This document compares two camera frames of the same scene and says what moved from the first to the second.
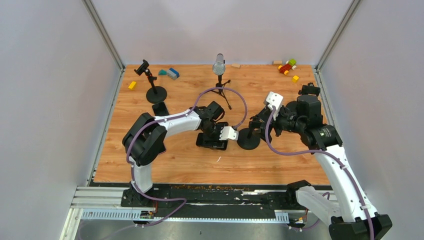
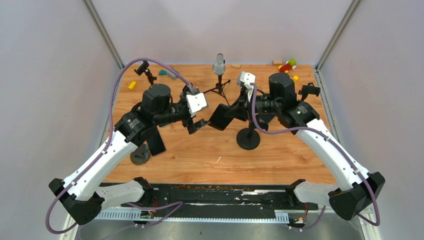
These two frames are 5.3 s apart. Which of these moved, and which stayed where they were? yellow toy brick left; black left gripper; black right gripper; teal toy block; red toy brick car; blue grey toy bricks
Moved: black left gripper; black right gripper
Stayed: teal toy block; red toy brick car; blue grey toy bricks; yellow toy brick left
